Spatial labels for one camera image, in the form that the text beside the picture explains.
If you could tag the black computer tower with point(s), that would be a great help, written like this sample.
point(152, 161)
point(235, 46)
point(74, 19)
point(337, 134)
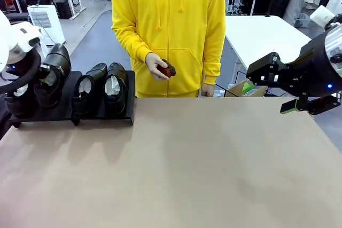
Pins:
point(64, 9)

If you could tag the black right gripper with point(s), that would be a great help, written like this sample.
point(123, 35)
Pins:
point(312, 70)

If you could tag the person's left hand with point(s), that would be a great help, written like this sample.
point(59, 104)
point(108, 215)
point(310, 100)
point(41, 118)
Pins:
point(208, 90)

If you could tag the brown cardboard box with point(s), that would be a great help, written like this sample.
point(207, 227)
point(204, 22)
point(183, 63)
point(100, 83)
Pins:
point(235, 90)

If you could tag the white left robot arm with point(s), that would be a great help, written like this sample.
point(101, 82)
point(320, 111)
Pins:
point(24, 34)

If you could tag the person's left forearm yellow sleeve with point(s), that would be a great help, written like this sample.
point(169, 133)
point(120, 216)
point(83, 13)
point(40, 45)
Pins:
point(213, 59)

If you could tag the reddish wooden shoe brush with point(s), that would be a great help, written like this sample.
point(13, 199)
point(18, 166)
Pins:
point(168, 71)

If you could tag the white air purifier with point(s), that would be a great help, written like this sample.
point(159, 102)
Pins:
point(50, 30)

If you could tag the white computer case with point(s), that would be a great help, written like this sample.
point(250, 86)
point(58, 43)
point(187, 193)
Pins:
point(232, 1)

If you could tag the yellow hoodie torso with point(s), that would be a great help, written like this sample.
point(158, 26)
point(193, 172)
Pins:
point(173, 25)

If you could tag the white rectangular table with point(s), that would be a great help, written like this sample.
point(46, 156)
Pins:
point(253, 38)

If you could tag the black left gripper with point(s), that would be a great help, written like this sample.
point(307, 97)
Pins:
point(18, 65)

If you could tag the grey storage crate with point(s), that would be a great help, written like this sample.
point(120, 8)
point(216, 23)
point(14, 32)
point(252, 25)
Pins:
point(302, 19)

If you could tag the white paper shoe stuffing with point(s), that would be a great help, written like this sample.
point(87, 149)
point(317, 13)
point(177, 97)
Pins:
point(86, 86)
point(111, 86)
point(21, 90)

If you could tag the person's right hand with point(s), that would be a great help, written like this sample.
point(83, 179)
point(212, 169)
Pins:
point(152, 62)

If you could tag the person's right forearm yellow sleeve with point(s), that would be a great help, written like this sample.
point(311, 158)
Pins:
point(131, 45)

